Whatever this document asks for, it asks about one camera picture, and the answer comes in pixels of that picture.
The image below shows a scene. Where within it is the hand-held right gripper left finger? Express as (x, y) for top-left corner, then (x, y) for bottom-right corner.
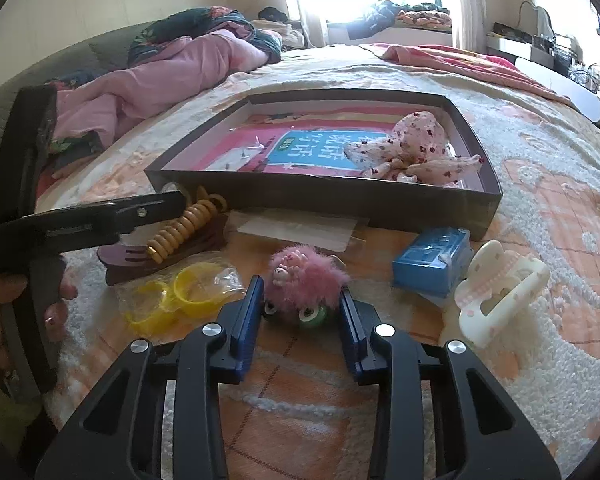
(34, 275), (266, 480)

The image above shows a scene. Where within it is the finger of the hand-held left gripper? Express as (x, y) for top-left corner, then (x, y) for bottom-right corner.
(10, 192), (188, 235)
(0, 230), (137, 253)

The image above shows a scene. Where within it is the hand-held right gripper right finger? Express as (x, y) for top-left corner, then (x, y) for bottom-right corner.
(337, 287), (563, 480)

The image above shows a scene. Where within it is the amber spiral hair tie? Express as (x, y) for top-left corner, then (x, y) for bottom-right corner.
(146, 199), (228, 264)

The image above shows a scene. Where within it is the brown hair claw clip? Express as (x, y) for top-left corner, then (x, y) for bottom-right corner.
(97, 217), (227, 287)

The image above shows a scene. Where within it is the pink fluffy hair clip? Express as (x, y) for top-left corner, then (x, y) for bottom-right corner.
(261, 245), (352, 333)

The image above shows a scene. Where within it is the dark brown cardboard box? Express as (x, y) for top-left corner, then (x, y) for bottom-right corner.
(145, 89), (503, 243)

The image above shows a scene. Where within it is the white hair claw clip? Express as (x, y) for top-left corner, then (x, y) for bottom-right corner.
(452, 240), (551, 349)

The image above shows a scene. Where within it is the clear crinkled plastic bag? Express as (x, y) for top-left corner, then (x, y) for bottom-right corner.
(115, 254), (247, 339)

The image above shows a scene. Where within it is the yellow bangle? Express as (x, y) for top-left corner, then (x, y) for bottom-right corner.
(124, 280), (175, 337)
(173, 262), (222, 317)

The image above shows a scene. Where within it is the small blue box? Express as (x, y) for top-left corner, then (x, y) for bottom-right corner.
(391, 227), (474, 299)

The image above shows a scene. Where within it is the grey green headboard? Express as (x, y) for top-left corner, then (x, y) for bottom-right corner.
(0, 20), (163, 171)

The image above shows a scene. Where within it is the pink quilt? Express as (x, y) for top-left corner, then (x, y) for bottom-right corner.
(50, 29), (282, 181)

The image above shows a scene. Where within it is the pink blue printed sheet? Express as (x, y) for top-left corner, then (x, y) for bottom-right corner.
(172, 112), (406, 179)

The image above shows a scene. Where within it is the dark floral quilt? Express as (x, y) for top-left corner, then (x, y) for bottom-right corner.
(126, 6), (284, 67)

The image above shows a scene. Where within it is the floral fabric scrunchie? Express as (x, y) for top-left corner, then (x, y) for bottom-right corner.
(342, 110), (483, 189)

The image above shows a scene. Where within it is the cream orange bed blanket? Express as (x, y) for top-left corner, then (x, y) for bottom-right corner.
(35, 45), (600, 480)

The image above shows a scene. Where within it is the beige bedding bundle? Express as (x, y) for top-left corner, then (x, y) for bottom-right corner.
(251, 18), (307, 50)

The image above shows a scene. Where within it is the black cloth bundle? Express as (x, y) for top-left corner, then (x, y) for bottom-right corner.
(257, 6), (292, 24)

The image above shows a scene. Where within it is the sheer white curtain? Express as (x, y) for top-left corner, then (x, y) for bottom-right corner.
(450, 0), (492, 55)
(279, 0), (331, 50)

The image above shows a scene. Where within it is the pink patterned blanket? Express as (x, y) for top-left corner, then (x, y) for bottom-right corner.
(360, 42), (581, 109)

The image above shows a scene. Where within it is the white window bench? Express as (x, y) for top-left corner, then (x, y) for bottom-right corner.
(326, 21), (454, 48)

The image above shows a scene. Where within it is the dark jacket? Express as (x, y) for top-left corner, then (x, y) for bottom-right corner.
(366, 0), (451, 35)

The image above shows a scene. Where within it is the orange floral cloth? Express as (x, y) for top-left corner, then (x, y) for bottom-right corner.
(395, 9), (454, 29)

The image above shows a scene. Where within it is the white dresser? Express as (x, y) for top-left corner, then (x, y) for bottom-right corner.
(486, 34), (600, 126)

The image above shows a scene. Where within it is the white footboard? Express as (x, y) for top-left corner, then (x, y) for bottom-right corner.
(514, 55), (600, 129)

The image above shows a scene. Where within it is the arched mirror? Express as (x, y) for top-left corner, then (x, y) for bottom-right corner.
(519, 1), (557, 37)

